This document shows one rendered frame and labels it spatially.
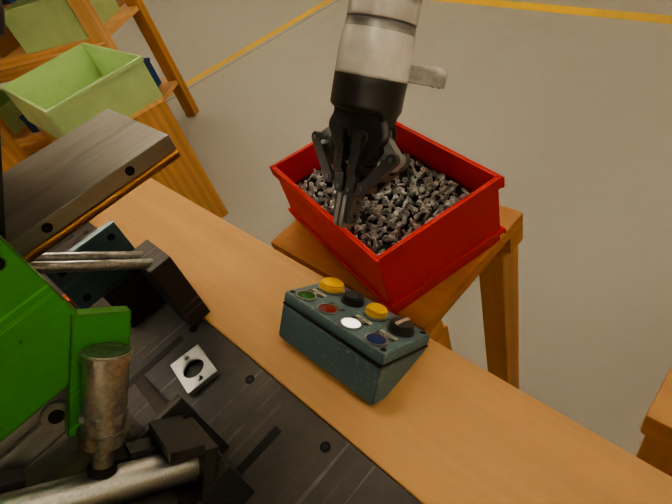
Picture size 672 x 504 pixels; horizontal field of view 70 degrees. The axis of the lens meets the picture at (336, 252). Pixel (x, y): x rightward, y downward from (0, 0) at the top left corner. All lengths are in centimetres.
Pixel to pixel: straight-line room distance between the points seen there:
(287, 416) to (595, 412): 110
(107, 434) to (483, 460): 31
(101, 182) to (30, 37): 272
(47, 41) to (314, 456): 290
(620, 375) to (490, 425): 111
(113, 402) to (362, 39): 37
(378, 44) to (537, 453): 39
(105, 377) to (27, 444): 10
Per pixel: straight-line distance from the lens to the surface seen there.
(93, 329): 43
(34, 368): 43
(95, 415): 42
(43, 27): 315
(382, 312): 52
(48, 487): 45
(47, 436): 48
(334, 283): 56
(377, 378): 48
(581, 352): 160
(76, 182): 55
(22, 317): 42
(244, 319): 63
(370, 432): 50
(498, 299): 91
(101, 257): 60
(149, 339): 68
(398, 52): 49
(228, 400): 57
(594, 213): 199
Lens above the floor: 134
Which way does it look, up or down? 43 degrees down
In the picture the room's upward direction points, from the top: 21 degrees counter-clockwise
